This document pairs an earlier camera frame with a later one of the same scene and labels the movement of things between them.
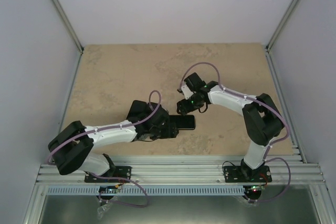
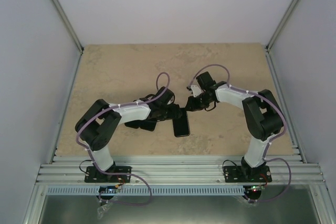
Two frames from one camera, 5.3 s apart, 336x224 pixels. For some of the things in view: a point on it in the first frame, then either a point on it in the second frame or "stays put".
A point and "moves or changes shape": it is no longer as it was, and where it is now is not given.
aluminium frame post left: x=62 y=11 stays put
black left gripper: x=169 y=132 -> x=174 y=113
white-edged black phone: x=184 y=121 moves or changes shape
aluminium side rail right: x=290 y=128 stays put
